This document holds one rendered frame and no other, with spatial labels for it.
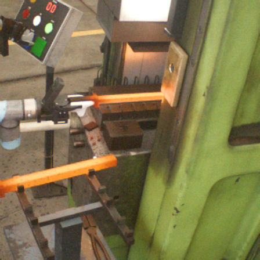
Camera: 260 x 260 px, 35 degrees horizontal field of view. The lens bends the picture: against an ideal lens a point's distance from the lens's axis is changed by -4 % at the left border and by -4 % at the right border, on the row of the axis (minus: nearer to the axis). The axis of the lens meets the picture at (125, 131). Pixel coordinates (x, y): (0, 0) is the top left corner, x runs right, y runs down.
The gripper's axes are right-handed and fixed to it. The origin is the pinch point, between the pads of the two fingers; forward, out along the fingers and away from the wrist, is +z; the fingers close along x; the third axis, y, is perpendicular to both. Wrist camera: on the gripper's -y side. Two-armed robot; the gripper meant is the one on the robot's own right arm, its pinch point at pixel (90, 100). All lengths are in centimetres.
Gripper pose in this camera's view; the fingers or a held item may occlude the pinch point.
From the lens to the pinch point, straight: 154.6
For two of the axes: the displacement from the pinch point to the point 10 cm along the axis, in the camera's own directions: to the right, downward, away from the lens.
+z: 9.5, -0.8, 3.1
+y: -1.3, 7.9, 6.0
